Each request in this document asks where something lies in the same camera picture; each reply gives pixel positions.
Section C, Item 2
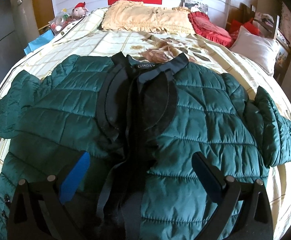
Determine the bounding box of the grey refrigerator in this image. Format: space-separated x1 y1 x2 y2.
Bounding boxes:
0 0 39 83

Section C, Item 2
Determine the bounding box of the yellow ruffled pillow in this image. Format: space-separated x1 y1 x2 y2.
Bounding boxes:
101 0 195 34

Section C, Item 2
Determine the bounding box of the framed photo on headboard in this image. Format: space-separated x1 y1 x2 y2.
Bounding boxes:
181 0 208 15

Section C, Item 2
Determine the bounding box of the wooden chair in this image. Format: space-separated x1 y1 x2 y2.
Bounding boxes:
239 2 291 86

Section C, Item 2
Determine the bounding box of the red ruffled cushion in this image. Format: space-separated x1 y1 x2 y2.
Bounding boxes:
188 11 234 48

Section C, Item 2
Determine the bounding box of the pig plush toy red hat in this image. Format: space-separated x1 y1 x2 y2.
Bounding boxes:
72 2 88 18

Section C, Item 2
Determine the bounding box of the white pillow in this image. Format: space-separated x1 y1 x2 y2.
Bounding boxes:
230 26 280 76

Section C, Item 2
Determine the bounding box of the dark green quilted jacket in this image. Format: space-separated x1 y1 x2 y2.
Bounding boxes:
0 53 291 239

